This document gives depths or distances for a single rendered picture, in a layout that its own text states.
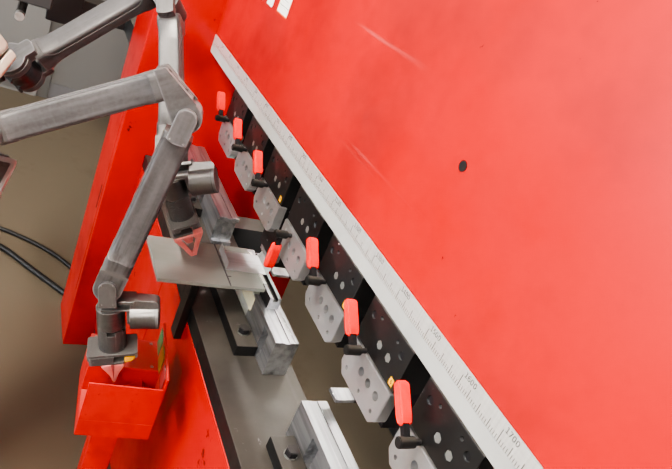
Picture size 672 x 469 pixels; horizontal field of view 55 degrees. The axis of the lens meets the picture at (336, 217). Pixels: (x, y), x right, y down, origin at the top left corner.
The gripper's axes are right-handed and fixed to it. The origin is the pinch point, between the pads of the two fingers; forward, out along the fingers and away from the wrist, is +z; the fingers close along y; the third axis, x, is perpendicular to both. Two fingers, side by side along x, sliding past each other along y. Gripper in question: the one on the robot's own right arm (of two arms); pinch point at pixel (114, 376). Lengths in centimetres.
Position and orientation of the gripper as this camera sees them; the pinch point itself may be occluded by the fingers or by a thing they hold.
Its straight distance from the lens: 154.2
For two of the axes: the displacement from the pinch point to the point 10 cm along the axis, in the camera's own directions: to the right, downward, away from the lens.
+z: -1.2, 8.7, 4.8
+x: -2.6, -5.0, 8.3
